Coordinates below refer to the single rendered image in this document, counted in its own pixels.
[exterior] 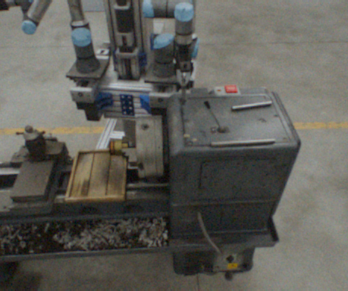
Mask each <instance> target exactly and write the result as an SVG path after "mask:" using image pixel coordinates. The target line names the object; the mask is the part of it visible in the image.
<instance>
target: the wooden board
mask: <svg viewBox="0 0 348 291"><path fill-rule="evenodd" d="M99 153H100V154H99ZM109 153H110V151H109V148H108V149H101V150H100V149H81V150H77V151H76V156H75V159H76V160H75V159H74V165H73V169H72V173H71V178H70V183H69V186H68V188H67V194H66V197H65V198H66V199H65V201H66V203H67V204H81V203H97V202H105V200H106V201H107V202H117V201H125V197H126V188H127V163H128V161H126V158H124V159H123V158H122V157H121V156H113V155H112V156H111V155H110V154H109ZM81 154H83V155H81ZM92 155H93V156H92ZM80 156H82V157H80ZM79 158H80V159H79ZM88 159H89V160H88ZM106 159H107V160H106ZM109 159H110V160H111V161H110V160H109ZM112 159H113V160H112ZM120 160H121V161H120ZM122 160H123V161H122ZM116 161H117V162H116ZM78 162H79V164H78ZM113 162H114V163H113ZM121 162H122V163H121ZM116 164H117V166H116ZM91 165H92V166H91ZM121 166H122V167H121ZM115 171H116V172H115ZM112 172H113V173H112ZM113 174H114V175H113ZM122 174H123V175H122ZM112 175H113V176H112ZM115 175H116V176H115ZM121 175H122V176H121ZM113 177H115V178H113ZM111 180H112V181H113V182H112V181H111ZM109 182H110V183H109ZM111 182H112V183H111ZM118 182H119V183H118ZM115 184H116V186H115ZM119 184H120V185H119ZM77 185H78V186H77ZM83 185H84V186H83ZM85 185H86V186H85ZM87 185H88V186H87ZM94 185H95V186H94ZM79 187H80V188H79ZM85 187H86V189H85ZM90 187H91V188H90ZM110 187H111V188H110ZM93 188H94V189H93ZM75 189H76V190H75ZM84 189H85V190H86V191H85V190H84ZM105 190H108V191H106V192H105ZM74 191H75V192H74ZM88 191H89V192H88ZM116 191H117V192H116ZM118 191H119V192H118ZM120 191H121V193H120ZM107 192H108V194H107ZM113 192H115V194H113ZM72 193H73V195H72ZM116 193H117V195H116ZM119 193H120V194H119ZM100 194H101V195H100ZM118 194H119V195H118ZM74 195H75V196H80V195H81V196H82V197H81V196H80V197H74ZM71 196H72V197H71Z"/></svg>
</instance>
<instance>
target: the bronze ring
mask: <svg viewBox="0 0 348 291"><path fill-rule="evenodd" d="M128 148H129V143H128V142H122V139H116V140H115V141H110V143H109V151H110V155H116V156H121V157H122V154H121V150H122V149H128Z"/></svg>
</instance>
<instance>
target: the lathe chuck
mask: <svg viewBox="0 0 348 291"><path fill-rule="evenodd" d="M143 124H147V125H148V126H149V128H148V129H147V130H143V129H142V126H143ZM136 158H137V164H139V163H143V164H144V168H143V170H140V169H138V168H137V170H138V174H139V177H140V178H142V177H157V170H156V160H155V116H141V117H140V116H138V117H137V119H136Z"/></svg>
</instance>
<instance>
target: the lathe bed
mask: <svg viewBox="0 0 348 291"><path fill-rule="evenodd" d="M73 163H74V158H69V159H68V160H65V164H66V165H65V166H63V167H62V170H61V176H60V178H59V183H58V186H60V187H59V188H58V187H57V189H56V195H58V196H56V197H55V201H54V203H53V205H52V209H51V212H50V213H47V214H23V215H10V216H0V225H6V224H42V223H54V222H67V221H91V220H103V219H127V218H140V217H163V216H171V210H170V197H171V190H170V189H169V184H170V183H169V182H168V166H164V176H163V177H142V178H140V177H139V174H138V170H137V167H129V162H128V163H127V183H128V182H129V183H128V184H127V188H126V197H125V201H117V202H107V201H106V200H105V202H97V203H81V204H67V203H66V201H65V197H66V194H67V188H68V185H69V183H68V182H70V178H71V173H72V169H73ZM68 165H69V166H68ZM2 168H3V169H2ZM19 172H20V167H12V166H11V163H10V161H0V187H1V188H0V192H1V191H11V190H12V189H13V187H10V186H14V183H15V180H16V179H17V175H18V174H19ZM131 179H133V180H131ZM135 181H136V182H137V183H136V182H135ZM138 182H141V183H140V184H138ZM11 183H12V184H11ZM61 183H62V185H61ZM66 186H67V187H66ZM135 192H136V193H135ZM133 193H134V194H133ZM62 199H64V200H62Z"/></svg>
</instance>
